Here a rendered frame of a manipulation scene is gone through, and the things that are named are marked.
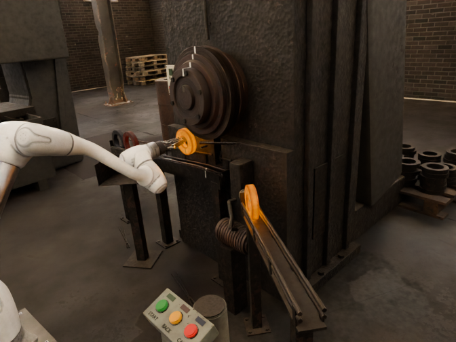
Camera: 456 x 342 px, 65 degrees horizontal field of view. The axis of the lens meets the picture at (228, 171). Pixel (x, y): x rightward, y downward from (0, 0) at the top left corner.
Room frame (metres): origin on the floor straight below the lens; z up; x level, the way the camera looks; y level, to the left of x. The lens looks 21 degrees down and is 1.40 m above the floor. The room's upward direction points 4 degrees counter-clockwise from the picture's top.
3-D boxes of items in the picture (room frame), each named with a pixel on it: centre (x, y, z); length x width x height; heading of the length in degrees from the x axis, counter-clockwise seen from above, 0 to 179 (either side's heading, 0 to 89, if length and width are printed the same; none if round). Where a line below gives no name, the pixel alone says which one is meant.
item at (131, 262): (2.07, 0.64, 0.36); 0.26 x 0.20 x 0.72; 77
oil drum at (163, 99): (4.90, 0.60, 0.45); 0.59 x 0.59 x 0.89
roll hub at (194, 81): (1.78, 0.17, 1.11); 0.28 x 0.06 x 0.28; 42
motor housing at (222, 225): (1.51, -0.02, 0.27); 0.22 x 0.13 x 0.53; 42
